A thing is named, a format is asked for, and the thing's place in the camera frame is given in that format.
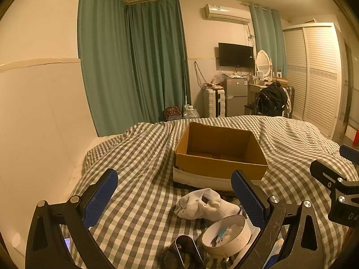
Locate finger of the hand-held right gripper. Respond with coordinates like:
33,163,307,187
339,144,359,166
310,159,359,195

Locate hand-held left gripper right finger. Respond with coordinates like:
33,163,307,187
230,169,330,269

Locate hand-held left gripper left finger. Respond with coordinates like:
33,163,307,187
25,168,119,269

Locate white sock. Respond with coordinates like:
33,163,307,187
174,188,242,221

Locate white tape roll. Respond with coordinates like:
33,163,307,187
201,214,254,260

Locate shiny metal cup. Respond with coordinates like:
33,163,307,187
160,235,206,269

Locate green white checked blanket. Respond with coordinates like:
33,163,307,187
64,115,359,269

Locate grey suitcase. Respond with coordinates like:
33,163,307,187
286,87,296,119

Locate white chair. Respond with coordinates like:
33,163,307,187
244,87,293,117

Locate white louvred wardrobe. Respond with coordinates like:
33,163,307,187
282,22,348,140

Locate black jacket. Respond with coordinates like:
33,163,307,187
257,82,289,117

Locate white suitcase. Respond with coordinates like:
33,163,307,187
203,88,226,118

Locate clear water jug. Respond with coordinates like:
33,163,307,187
183,105,201,120

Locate small cardboard box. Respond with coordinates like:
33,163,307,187
273,71,289,88

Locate small grey fridge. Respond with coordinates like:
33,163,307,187
222,74,249,117

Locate patterned fabric bag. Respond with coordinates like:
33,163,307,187
163,105,183,122

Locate white dressing table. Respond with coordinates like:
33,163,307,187
248,82,274,110

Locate white pole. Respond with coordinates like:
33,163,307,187
183,71,188,111

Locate oval white mirror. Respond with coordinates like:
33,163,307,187
255,50,273,76

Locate wide green curtain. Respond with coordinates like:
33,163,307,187
78,0,134,137

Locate green corner curtain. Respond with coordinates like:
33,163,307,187
126,0,192,123

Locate narrow green curtain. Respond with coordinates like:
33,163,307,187
249,3,289,77

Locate white air conditioner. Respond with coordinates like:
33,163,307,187
201,4,252,24

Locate wall cables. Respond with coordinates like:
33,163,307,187
193,61,209,89

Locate black wall television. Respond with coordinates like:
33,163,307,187
218,42,254,68

